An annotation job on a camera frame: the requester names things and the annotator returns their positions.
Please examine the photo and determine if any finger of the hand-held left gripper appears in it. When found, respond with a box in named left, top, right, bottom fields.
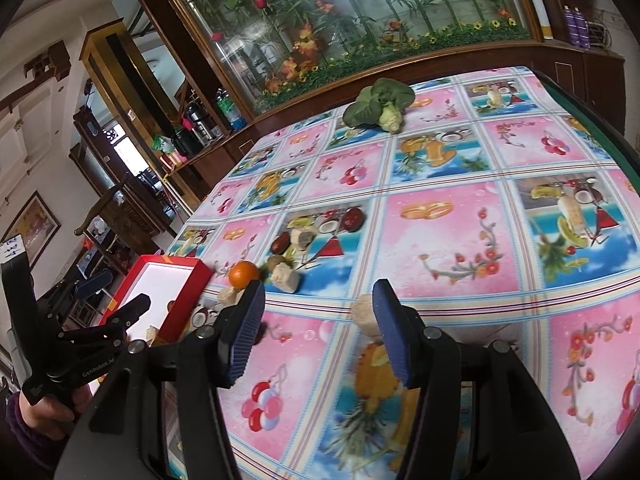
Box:
left=47, top=269, right=115, bottom=321
left=60, top=294, right=152, bottom=347

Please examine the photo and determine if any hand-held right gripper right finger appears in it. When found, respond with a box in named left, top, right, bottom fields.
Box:
left=372, top=280, right=596, bottom=480

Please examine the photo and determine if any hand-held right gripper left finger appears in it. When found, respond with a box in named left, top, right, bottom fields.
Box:
left=55, top=280, right=266, bottom=480

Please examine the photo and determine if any red cardboard box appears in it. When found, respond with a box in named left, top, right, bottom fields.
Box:
left=97, top=255, right=215, bottom=348

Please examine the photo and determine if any orange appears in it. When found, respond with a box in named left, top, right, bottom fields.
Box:
left=228, top=260, right=262, bottom=291

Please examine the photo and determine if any dark brown round fruit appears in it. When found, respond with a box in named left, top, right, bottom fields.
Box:
left=341, top=206, right=366, bottom=233

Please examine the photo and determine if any person's left forearm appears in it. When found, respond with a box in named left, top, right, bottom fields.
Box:
left=4, top=395, right=76, bottom=480

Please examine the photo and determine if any person's left hand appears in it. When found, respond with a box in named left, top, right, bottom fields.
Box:
left=17, top=385, right=93, bottom=425

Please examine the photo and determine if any framed painting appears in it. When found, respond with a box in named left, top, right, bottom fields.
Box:
left=0, top=191, right=62, bottom=268

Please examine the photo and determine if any wooden chair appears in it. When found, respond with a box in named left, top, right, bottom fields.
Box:
left=74, top=172, right=191, bottom=281

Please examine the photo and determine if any fruit print tablecloth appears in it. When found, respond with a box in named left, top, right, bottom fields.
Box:
left=165, top=66, right=640, bottom=480

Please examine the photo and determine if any black kettle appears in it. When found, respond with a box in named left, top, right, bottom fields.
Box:
left=170, top=130, right=201, bottom=158

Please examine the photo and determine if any black thermos flask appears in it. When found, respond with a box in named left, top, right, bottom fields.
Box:
left=185, top=102, right=213, bottom=146

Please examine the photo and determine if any green plastic bottle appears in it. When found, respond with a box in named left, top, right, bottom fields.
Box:
left=216, top=89, right=246, bottom=131

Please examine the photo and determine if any wooden pillar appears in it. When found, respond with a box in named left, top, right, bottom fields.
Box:
left=80, top=19, right=181, bottom=161

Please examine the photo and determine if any green bok choy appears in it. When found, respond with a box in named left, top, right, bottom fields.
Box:
left=342, top=78, right=416, bottom=133

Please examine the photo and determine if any dark wooden sideboard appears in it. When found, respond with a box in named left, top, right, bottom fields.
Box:
left=165, top=40, right=626, bottom=206

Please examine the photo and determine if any glass case with artificial flowers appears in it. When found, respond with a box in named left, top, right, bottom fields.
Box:
left=117, top=0, right=546, bottom=116

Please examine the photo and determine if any wire basket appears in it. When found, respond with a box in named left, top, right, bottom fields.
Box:
left=587, top=20, right=611, bottom=51

